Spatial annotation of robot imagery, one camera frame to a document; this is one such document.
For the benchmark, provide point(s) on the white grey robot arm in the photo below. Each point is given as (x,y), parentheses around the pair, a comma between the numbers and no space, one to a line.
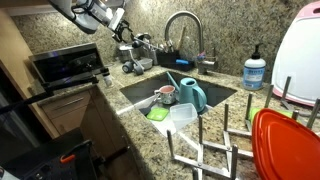
(83,16)

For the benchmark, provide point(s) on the black utensil caddy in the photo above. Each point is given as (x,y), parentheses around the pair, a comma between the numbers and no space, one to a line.
(166,59)

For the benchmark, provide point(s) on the steel sink basin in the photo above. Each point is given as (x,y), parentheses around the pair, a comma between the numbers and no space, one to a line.
(146,88)

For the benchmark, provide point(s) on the white pink-rimmed cutting board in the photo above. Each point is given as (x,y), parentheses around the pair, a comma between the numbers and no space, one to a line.
(300,56)

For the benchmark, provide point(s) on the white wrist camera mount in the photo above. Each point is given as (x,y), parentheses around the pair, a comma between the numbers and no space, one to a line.
(116,19)

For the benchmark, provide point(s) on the black ladle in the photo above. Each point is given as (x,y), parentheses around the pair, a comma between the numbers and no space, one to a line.
(143,36)

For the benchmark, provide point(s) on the wooden spoon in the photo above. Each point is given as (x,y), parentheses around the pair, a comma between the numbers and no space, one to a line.
(181,36)

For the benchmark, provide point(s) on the grey spatula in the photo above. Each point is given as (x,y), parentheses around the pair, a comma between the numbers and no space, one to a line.
(146,108)

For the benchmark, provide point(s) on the pink patterned mug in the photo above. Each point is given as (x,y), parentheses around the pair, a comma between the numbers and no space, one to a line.
(166,95)

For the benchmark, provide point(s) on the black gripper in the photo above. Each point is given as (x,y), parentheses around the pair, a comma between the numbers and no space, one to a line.
(121,28)

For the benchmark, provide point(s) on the wooden drawer cabinet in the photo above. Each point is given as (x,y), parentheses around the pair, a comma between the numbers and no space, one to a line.
(70,110)

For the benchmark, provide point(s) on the orange plastic lid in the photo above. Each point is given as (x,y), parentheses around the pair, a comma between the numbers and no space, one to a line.
(286,150)

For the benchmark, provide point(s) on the small white cylinder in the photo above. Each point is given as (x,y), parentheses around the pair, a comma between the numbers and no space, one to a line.
(108,81)

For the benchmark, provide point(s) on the blue label soap bottle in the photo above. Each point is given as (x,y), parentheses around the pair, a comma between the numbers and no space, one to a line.
(254,73)

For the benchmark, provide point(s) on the wooden side panel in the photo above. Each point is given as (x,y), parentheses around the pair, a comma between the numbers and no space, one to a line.
(13,56)

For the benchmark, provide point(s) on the blue sponge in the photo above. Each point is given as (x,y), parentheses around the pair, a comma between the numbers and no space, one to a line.
(182,62)

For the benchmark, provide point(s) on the teal watering can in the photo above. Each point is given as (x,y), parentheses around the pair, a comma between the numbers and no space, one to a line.
(190,93)

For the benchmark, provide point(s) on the grey bowl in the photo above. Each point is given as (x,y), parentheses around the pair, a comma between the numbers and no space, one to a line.
(145,63)

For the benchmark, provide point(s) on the steel gooseneck faucet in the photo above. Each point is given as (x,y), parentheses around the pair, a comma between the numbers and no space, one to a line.
(200,33)

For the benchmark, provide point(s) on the steel pot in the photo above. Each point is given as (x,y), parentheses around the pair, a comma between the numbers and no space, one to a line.
(125,53)

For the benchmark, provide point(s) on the metal peg dish rack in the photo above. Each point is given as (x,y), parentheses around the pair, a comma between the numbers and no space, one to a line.
(226,140)

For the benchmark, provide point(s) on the clear plastic container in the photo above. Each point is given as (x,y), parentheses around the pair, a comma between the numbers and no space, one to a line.
(182,115)

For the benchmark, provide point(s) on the perforated metal utensil holder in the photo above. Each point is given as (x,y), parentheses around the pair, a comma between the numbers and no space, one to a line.
(152,56)

